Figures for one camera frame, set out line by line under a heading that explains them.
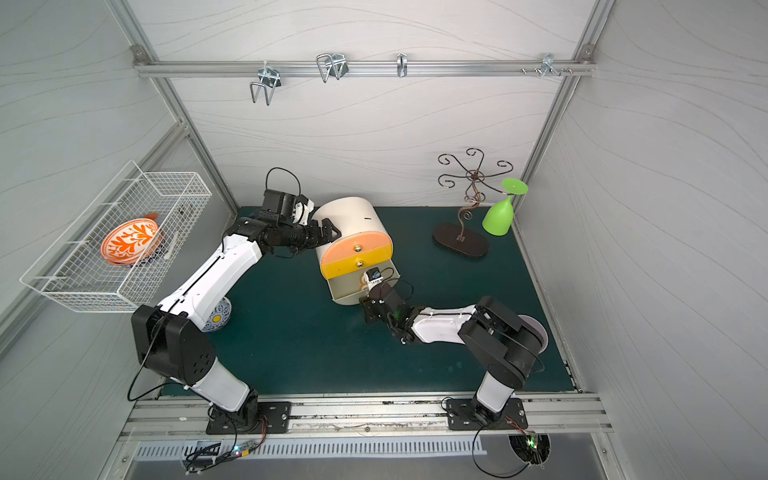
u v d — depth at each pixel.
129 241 0.67
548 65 0.76
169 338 0.43
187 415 0.75
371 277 0.79
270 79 0.78
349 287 0.93
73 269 0.59
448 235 1.11
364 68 0.78
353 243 0.83
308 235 0.72
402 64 0.72
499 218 0.88
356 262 0.88
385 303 0.67
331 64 0.76
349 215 0.88
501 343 0.47
